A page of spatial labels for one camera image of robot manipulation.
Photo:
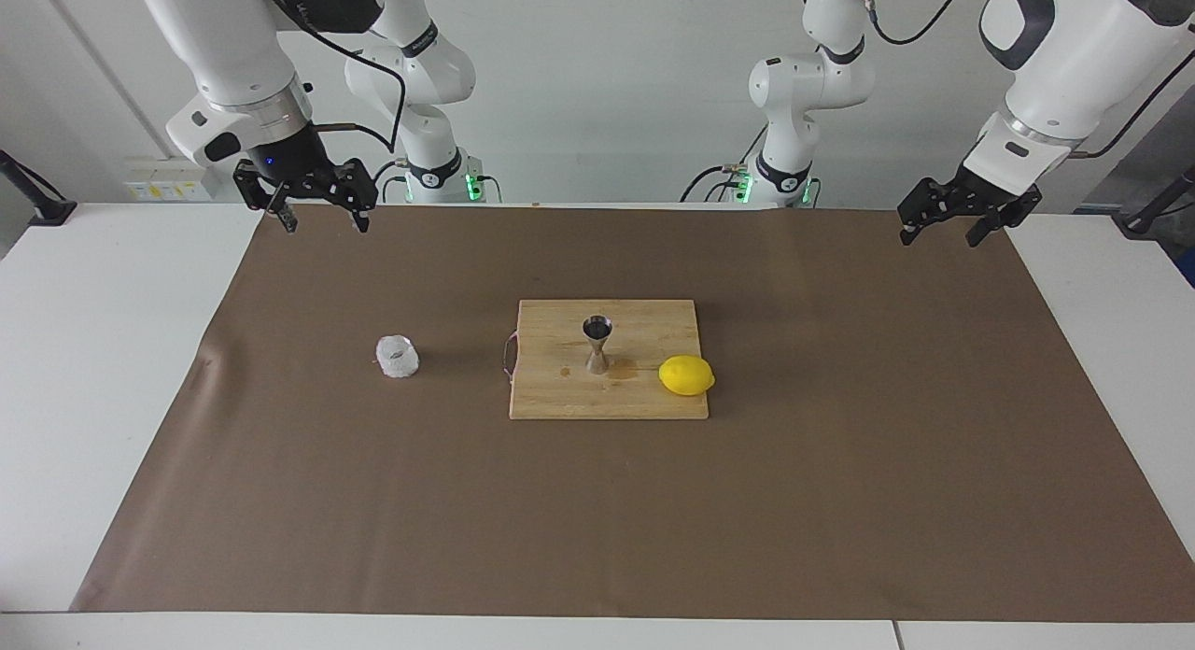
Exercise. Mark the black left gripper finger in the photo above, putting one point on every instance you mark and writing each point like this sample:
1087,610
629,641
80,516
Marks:
1006,215
926,202

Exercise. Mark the dark grey panel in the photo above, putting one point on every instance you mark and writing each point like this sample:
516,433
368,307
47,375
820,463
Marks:
1153,178

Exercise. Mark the yellow lemon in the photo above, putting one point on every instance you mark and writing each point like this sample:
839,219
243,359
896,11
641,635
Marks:
686,375

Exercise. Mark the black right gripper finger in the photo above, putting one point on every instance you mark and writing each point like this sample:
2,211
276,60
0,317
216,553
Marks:
359,190
264,192

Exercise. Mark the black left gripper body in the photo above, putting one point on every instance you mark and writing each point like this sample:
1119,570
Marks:
980,197

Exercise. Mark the brown paper table mat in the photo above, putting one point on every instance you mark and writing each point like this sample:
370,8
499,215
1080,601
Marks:
597,501

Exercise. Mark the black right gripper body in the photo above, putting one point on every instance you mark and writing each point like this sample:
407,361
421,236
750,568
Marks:
294,164

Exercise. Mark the blue object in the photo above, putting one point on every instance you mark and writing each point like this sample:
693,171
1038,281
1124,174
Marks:
1189,267

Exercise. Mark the steel double jigger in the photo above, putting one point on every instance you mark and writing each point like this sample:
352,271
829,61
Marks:
597,331

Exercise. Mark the clear textured glass cup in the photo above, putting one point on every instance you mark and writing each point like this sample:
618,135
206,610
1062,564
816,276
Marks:
398,358

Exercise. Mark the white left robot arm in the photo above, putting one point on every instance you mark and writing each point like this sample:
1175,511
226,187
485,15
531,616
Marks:
1074,43

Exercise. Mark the white wall socket box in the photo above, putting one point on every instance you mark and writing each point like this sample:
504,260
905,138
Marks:
149,185

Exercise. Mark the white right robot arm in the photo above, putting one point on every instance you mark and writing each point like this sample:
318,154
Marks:
215,43

